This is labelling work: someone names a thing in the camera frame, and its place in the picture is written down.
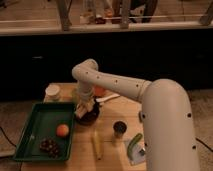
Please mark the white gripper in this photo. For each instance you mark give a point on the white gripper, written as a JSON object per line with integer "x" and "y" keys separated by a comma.
{"x": 84, "y": 107}

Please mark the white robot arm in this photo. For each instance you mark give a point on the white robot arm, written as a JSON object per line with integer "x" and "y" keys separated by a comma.
{"x": 168, "y": 128}

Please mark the dark purple bowl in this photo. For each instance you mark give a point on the dark purple bowl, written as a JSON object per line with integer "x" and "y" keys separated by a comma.
{"x": 87, "y": 117}

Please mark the white plastic spoon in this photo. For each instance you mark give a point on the white plastic spoon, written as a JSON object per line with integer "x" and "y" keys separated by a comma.
{"x": 104, "y": 99}

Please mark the orange object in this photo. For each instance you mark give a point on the orange object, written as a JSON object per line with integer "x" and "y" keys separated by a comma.
{"x": 99, "y": 91}

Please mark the orange peach fruit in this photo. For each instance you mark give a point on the orange peach fruit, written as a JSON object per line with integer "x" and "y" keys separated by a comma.
{"x": 62, "y": 130}

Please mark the white cup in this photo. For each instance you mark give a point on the white cup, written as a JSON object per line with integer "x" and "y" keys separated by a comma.
{"x": 52, "y": 92}

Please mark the dark metal cup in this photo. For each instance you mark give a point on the dark metal cup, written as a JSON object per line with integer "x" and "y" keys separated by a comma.
{"x": 119, "y": 128}

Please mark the green plastic tray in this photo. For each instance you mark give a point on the green plastic tray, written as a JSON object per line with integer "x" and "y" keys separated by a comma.
{"x": 41, "y": 124}

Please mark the dark grape bunch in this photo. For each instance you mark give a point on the dark grape bunch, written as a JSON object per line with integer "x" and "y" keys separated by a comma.
{"x": 50, "y": 147}

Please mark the white cutting board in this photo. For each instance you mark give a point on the white cutting board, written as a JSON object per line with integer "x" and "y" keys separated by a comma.
{"x": 137, "y": 158}

